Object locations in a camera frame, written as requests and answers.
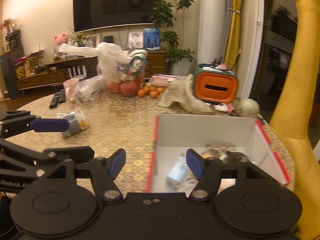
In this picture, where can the tall leafy indoor plant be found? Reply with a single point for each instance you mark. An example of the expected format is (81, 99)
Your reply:
(172, 20)

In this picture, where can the white router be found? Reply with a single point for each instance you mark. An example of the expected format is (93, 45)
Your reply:
(77, 72)

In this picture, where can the clear plastic bag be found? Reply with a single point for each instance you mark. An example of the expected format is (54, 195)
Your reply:
(90, 87)

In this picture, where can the small dark shelf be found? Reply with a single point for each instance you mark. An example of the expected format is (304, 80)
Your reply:
(13, 41)

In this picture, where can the pink booklet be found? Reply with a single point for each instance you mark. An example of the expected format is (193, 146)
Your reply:
(162, 78)

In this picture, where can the pink mug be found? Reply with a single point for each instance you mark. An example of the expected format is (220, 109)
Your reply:
(71, 87)

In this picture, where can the tissue pack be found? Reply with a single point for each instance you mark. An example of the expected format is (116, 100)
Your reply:
(75, 126)

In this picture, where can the white photo frame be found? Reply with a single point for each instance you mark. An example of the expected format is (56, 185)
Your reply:
(91, 41)

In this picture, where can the round desktop with lace cloth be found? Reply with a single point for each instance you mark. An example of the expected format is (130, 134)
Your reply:
(120, 120)

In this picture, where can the small pink white toy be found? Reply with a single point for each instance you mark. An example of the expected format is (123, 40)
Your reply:
(222, 108)

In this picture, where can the beige cloth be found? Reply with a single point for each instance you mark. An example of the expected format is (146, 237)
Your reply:
(185, 95)

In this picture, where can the black remote control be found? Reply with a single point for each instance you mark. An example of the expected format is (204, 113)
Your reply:
(62, 96)
(54, 101)

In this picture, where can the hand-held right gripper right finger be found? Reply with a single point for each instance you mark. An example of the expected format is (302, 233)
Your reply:
(195, 163)

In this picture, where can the pink flowers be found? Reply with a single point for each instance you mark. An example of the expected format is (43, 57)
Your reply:
(6, 23)

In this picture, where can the potted plant with thin leaves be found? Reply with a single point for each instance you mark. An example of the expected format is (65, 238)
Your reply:
(78, 40)

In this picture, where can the baby portrait photo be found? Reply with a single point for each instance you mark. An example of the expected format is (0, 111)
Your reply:
(135, 40)

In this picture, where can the small green pot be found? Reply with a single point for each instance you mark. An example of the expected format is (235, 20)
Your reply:
(56, 55)

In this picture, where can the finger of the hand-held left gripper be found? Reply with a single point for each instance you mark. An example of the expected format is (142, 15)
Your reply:
(70, 153)
(50, 125)

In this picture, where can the orange and green tissue box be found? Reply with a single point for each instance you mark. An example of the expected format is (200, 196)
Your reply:
(216, 86)

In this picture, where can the black speaker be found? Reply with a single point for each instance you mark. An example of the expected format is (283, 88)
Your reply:
(108, 39)

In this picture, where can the white cardboard box red edges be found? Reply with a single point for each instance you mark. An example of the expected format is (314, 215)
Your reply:
(205, 130)

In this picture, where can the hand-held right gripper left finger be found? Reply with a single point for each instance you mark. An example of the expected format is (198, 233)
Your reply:
(117, 163)

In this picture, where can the wooden television cabinet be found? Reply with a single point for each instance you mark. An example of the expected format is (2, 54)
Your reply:
(37, 78)

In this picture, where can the clear snack container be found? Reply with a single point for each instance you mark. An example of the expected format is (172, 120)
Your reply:
(136, 67)

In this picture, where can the white sausage snack packet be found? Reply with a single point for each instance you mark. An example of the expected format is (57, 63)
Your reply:
(178, 171)

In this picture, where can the potted plant in dark pot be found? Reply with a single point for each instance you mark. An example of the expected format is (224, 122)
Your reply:
(37, 68)

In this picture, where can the round cream ornament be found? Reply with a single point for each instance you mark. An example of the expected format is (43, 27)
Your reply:
(250, 107)

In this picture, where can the clear bag of brown snacks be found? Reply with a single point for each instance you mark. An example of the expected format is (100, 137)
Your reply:
(217, 147)

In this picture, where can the blue picture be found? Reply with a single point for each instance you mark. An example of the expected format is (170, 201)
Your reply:
(152, 38)

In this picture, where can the flat screen television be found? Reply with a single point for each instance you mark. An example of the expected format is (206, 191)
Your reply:
(117, 5)

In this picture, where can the red apple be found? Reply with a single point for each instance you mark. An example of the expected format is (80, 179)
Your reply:
(113, 87)
(128, 88)

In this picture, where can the pink teddy bear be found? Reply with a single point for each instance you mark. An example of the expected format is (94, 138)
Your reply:
(60, 40)

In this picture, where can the gold upholstered chair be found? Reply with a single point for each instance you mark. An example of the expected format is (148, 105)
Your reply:
(300, 92)

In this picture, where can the white plastic bag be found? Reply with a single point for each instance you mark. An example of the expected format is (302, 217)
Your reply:
(107, 60)

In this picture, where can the jar of yellow fruit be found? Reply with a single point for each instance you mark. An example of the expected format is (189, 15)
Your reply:
(20, 72)

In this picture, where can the yellow curtain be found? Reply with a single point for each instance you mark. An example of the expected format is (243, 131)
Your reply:
(236, 30)

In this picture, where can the pile of small oranges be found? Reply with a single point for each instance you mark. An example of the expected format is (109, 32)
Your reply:
(141, 93)

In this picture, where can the black fridge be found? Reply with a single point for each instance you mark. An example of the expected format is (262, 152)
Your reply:
(11, 80)

